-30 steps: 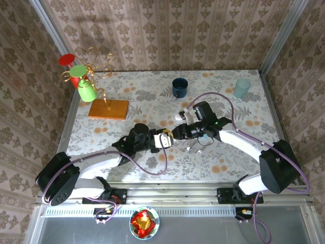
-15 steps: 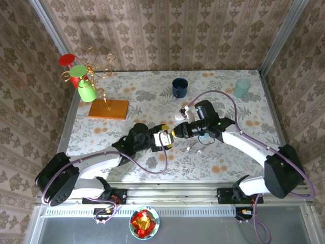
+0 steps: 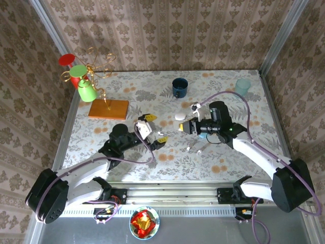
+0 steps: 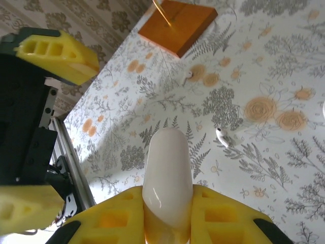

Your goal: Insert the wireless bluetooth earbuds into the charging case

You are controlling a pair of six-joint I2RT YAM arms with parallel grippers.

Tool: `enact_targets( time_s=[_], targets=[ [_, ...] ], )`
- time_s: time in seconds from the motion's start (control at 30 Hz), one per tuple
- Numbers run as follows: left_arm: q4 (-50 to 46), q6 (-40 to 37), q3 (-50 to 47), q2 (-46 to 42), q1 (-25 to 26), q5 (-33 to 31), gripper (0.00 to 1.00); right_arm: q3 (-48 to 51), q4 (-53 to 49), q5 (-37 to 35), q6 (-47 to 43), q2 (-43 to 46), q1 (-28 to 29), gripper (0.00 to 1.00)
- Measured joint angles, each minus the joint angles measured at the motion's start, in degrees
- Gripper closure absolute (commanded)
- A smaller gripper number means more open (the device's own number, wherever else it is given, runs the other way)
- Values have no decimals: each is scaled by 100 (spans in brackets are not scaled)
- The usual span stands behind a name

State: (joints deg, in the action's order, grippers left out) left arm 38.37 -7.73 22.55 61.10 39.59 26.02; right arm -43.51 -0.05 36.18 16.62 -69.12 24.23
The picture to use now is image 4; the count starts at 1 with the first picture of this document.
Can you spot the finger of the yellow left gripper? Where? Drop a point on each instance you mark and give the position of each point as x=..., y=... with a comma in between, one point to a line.
x=25, y=203
x=63, y=63

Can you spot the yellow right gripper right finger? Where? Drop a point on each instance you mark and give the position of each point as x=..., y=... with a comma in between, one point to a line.
x=228, y=223

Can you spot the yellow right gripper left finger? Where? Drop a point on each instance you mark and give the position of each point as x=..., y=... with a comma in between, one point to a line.
x=106, y=223

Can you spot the aluminium front rail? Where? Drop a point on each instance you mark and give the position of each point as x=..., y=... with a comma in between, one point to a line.
x=76, y=162

